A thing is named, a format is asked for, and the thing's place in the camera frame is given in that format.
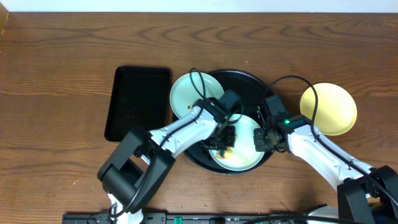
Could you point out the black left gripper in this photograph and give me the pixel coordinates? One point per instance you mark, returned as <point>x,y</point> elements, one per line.
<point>222,142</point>

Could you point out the black rectangular tray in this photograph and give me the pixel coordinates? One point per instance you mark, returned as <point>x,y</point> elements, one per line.
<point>139,97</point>

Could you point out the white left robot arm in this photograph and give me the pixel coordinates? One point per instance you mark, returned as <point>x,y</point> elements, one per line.
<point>140,163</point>

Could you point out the black round tray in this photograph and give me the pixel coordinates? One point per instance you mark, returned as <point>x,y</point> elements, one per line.
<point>250,88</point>

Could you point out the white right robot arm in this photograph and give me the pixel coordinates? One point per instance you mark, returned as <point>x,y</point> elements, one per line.
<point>365,194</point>

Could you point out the yellow plate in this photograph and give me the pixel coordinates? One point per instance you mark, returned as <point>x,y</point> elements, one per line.
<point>336,112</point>

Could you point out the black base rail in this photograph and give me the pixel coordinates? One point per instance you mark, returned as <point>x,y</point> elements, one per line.
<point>148,218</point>

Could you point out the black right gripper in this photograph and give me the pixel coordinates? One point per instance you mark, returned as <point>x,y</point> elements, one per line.
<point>259,145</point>

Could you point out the green yellow sponge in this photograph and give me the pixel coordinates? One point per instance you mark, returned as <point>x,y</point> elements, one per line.
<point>225,146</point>

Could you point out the mint plate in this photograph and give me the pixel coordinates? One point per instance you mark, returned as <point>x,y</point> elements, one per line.
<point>183,94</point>
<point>244,156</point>

